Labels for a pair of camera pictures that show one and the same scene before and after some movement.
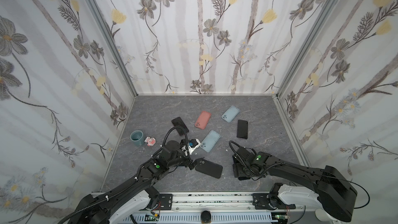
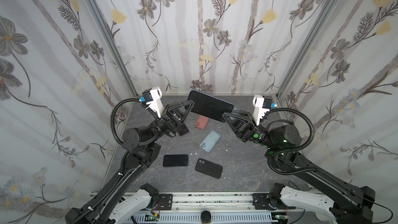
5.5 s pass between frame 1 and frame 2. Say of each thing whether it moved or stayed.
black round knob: stayed
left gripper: moved
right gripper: moved
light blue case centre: stayed
